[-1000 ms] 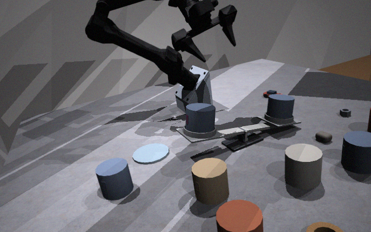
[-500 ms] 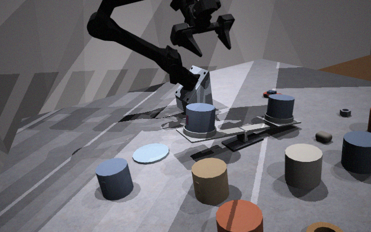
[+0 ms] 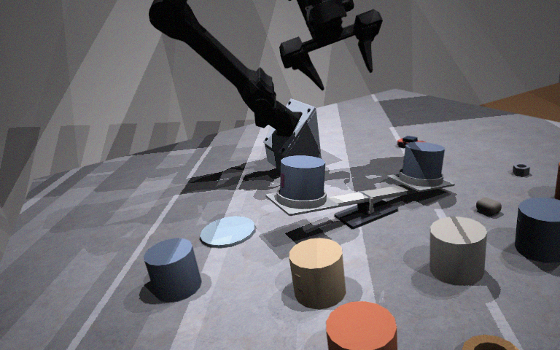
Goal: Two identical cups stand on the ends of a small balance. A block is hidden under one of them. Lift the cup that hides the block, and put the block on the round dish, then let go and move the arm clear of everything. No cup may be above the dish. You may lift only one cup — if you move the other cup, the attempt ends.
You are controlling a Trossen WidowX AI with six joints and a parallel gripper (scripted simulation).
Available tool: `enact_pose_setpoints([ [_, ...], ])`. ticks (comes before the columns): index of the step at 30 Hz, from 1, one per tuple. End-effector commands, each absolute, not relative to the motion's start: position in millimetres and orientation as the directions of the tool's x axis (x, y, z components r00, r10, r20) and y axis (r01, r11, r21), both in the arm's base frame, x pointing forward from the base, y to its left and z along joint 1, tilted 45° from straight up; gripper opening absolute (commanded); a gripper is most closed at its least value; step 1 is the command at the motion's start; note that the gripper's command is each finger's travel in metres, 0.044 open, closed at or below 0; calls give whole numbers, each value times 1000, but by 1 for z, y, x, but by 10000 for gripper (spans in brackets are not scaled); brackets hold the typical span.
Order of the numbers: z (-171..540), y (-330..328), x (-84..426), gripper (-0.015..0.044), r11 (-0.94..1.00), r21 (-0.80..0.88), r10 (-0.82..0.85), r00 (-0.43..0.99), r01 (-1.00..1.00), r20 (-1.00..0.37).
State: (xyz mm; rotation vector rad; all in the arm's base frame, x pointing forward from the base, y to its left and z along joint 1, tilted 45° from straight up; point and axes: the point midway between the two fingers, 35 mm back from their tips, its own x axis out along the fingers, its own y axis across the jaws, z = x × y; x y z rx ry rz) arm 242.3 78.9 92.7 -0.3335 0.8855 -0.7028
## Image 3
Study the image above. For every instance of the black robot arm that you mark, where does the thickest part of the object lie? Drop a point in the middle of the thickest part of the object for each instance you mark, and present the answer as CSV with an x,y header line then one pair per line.
x,y
175,19

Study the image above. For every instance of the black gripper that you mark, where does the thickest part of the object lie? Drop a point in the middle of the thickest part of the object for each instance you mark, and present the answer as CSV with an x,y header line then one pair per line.
x,y
294,53

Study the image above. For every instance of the pale blue round dish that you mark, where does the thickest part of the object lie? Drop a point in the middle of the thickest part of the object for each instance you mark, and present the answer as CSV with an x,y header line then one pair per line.
x,y
227,232

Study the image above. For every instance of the grey hex nut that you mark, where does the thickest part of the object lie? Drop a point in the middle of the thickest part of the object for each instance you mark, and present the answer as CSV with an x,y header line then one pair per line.
x,y
521,169

